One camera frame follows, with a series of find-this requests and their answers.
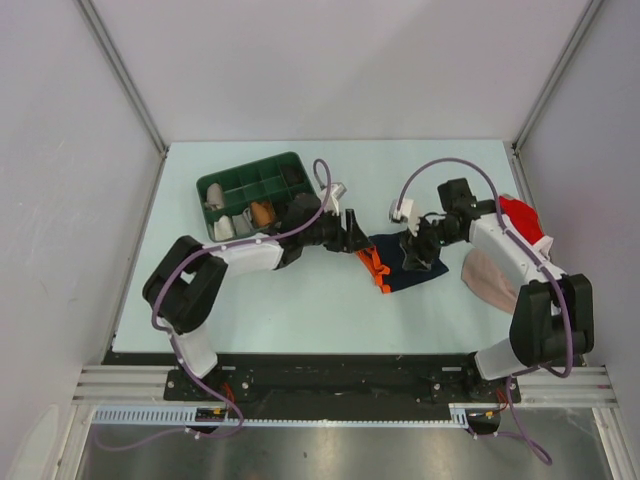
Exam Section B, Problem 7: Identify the pink underwear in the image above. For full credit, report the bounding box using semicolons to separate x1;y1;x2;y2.
461;248;517;314

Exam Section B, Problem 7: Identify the black rolled cloth back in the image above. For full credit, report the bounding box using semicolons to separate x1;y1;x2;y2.
280;165;305;188

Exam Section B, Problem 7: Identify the grey rolled cloth in tray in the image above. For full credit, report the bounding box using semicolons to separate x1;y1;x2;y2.
232;208;254;237

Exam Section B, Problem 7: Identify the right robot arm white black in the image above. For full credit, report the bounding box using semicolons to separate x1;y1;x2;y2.
390;178;595;401

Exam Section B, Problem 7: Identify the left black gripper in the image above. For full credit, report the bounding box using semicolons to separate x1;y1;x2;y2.
300;208;372;253

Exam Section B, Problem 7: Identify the purple cable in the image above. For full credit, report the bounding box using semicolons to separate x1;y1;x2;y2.
93;158;334;452
398;157;574;466

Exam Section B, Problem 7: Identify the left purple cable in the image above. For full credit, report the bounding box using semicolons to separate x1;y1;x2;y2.
93;158;334;452

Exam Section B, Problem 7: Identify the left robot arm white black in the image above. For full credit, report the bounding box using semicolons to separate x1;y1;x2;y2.
142;193;372;400

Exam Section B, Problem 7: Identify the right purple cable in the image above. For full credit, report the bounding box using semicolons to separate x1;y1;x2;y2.
398;157;574;466

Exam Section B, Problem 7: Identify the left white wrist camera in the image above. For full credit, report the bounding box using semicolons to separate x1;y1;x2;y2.
320;182;347;215

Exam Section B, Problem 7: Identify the white rolled cloth in tray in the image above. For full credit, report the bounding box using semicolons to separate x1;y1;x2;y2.
213;215;235;242

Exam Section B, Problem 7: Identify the slotted cable duct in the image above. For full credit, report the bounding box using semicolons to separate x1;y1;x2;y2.
91;405;499;428

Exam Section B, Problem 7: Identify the navy orange underwear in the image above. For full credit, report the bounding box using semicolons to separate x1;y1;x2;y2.
355;233;449;294

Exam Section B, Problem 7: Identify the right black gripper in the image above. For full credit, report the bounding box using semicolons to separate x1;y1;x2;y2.
401;212;464;271

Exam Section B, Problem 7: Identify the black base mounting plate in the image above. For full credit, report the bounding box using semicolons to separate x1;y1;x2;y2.
103;352;558;416

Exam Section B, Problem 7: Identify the red white underwear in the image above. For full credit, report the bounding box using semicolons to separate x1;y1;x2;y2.
499;195;554;258

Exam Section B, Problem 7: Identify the orange rolled cloth in tray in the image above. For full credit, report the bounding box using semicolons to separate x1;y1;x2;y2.
250;201;277;229

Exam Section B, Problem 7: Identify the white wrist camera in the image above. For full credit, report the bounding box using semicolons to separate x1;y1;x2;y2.
389;198;421;237
320;182;347;215

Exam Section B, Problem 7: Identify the aluminium frame rail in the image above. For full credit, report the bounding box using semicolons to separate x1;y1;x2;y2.
72;365;618;409

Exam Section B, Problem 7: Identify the beige rolled cloth in tray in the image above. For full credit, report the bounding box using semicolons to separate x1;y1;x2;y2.
204;183;226;211

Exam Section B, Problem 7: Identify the green compartment organizer tray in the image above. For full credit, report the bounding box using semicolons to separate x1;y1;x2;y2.
196;151;321;243

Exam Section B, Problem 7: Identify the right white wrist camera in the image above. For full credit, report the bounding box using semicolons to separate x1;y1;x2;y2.
389;198;421;237

